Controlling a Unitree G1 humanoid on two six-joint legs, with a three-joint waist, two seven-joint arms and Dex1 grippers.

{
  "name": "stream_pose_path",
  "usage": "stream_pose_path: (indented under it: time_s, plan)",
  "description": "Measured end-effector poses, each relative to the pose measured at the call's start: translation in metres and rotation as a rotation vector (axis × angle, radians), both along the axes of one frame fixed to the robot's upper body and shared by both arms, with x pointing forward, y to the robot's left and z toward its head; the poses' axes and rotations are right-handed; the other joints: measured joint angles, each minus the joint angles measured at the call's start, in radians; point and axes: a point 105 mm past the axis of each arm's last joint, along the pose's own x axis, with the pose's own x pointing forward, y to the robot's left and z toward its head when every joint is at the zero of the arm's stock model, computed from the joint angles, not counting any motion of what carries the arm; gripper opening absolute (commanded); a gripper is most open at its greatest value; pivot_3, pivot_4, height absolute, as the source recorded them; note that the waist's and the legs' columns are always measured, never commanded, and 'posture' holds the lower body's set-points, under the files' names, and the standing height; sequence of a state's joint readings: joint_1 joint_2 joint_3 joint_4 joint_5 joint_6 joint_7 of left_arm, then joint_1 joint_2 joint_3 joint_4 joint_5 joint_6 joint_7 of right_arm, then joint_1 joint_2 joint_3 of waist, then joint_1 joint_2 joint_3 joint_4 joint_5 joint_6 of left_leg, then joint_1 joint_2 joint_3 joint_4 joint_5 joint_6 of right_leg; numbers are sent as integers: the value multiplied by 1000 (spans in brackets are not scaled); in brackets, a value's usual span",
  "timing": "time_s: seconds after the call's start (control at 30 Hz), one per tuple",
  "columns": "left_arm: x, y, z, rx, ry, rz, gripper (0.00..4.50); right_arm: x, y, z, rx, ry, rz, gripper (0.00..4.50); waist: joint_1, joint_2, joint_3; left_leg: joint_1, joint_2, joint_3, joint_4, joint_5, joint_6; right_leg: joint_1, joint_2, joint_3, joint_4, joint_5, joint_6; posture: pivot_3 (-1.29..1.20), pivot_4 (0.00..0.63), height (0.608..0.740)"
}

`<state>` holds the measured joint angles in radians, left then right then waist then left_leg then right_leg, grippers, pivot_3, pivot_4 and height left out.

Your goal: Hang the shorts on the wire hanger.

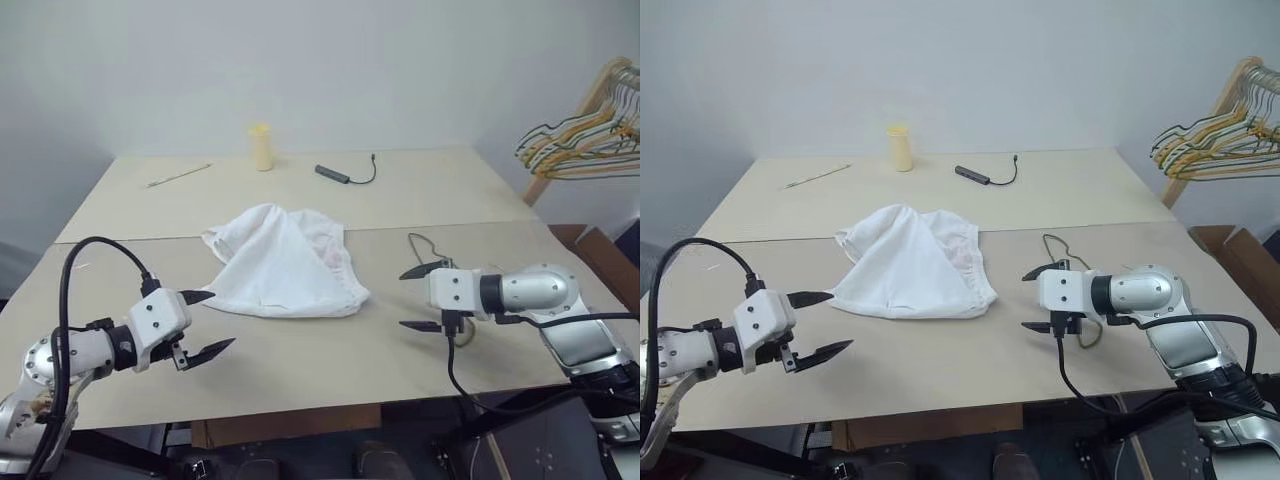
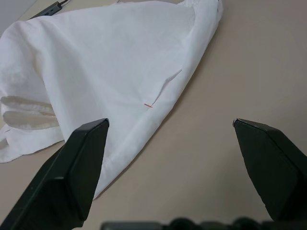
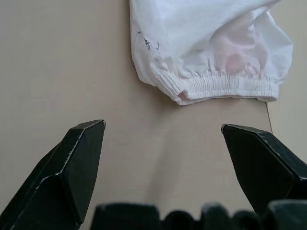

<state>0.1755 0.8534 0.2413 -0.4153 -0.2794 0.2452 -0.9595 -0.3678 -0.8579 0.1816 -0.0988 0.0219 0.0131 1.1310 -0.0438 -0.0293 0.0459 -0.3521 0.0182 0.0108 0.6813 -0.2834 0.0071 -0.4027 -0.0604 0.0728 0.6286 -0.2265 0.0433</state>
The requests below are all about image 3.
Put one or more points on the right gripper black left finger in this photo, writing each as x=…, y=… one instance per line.
x=60, y=182

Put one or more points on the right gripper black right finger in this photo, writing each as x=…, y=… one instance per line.
x=268, y=167

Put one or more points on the white elastic-hem garment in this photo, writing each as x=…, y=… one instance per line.
x=192, y=36

